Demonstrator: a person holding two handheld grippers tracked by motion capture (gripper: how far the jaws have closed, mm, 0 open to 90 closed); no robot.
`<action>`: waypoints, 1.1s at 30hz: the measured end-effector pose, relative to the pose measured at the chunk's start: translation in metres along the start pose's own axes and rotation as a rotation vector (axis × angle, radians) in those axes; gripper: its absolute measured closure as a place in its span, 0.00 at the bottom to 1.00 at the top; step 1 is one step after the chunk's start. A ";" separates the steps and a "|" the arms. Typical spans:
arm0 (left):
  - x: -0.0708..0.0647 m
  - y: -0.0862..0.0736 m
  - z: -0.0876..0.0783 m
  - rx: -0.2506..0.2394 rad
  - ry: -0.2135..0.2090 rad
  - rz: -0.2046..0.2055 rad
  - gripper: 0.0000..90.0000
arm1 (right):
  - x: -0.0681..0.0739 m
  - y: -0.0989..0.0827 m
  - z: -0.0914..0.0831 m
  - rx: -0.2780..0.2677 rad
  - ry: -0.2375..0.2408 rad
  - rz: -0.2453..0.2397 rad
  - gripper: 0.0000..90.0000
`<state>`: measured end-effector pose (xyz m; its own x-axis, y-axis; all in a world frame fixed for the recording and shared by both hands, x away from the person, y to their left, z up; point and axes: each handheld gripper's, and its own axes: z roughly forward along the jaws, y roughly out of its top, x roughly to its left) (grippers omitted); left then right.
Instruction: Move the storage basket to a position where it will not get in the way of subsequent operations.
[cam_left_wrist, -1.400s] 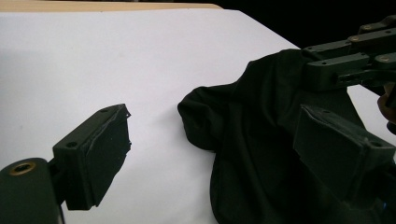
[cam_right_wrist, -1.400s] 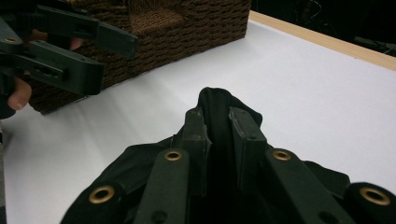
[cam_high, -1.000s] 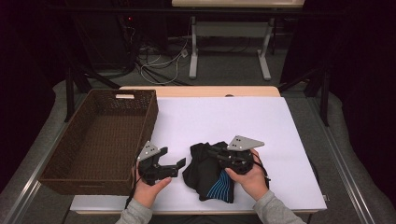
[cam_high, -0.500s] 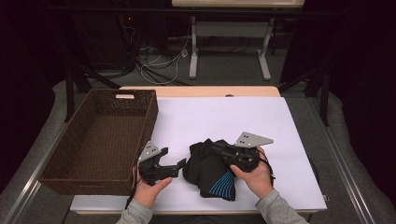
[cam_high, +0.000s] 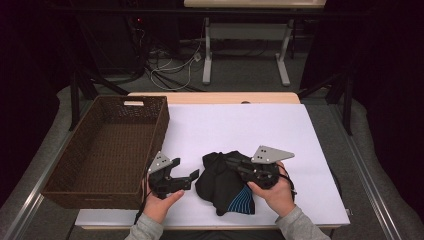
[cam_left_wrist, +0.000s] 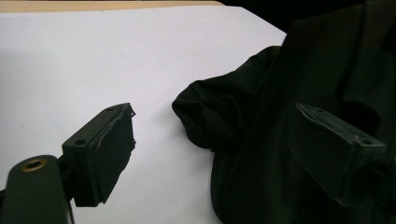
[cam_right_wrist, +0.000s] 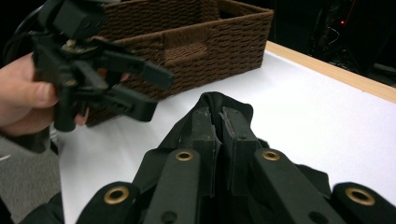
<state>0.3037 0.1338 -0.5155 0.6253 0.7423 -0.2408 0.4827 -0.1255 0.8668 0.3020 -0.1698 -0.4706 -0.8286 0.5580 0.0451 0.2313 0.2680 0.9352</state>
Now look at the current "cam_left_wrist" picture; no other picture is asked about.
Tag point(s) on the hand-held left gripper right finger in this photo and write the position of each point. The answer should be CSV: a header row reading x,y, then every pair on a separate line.
x,y
333,155

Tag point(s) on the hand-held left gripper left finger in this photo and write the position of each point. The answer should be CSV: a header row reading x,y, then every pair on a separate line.
x,y
102,155

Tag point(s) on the black swim shorts blue print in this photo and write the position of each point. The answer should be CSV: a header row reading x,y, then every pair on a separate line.
x,y
249,109

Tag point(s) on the white table mat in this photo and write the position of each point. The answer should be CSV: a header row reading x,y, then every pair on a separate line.
x,y
93,62

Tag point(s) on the wooden table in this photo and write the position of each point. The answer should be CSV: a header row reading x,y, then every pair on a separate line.
x,y
93,5

